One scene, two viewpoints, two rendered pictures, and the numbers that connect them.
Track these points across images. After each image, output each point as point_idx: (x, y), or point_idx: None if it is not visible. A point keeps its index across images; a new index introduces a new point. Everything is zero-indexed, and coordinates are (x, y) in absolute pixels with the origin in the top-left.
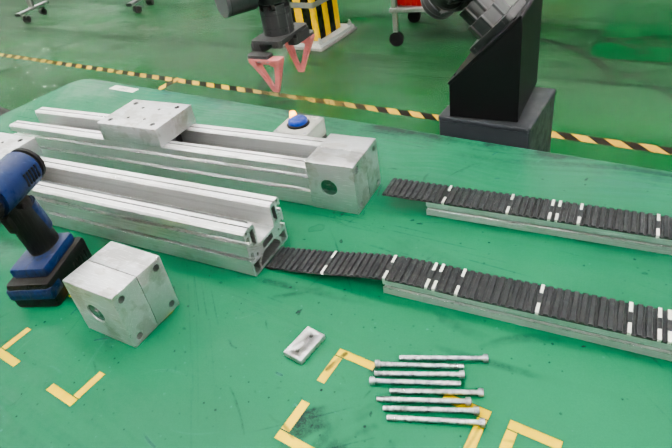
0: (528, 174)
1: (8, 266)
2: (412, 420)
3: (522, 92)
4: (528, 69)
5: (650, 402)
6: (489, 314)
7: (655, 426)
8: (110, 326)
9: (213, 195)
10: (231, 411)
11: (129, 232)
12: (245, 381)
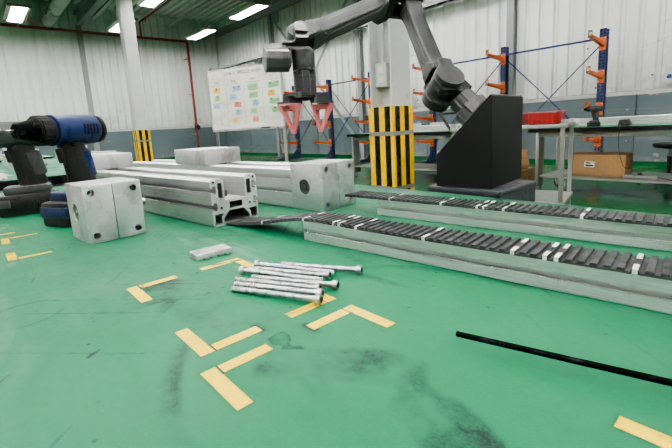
0: None
1: None
2: (253, 291)
3: (497, 166)
4: (505, 152)
5: (520, 312)
6: (385, 250)
7: (516, 327)
8: (80, 224)
9: (212, 173)
10: (112, 274)
11: (149, 199)
12: (143, 263)
